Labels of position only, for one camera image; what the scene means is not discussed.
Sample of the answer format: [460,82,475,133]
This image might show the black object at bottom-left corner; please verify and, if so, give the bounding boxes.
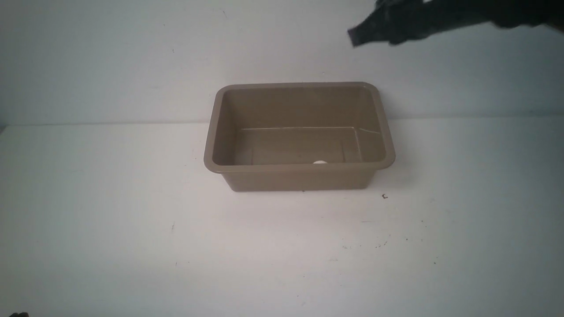
[9,312,30,317]

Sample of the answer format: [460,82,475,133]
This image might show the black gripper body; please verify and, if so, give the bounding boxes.
[375,0,563,45]

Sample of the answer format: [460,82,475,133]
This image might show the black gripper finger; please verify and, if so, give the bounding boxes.
[347,11,390,48]

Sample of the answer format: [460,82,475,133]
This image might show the brown plastic storage bin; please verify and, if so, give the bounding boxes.
[204,82,396,192]

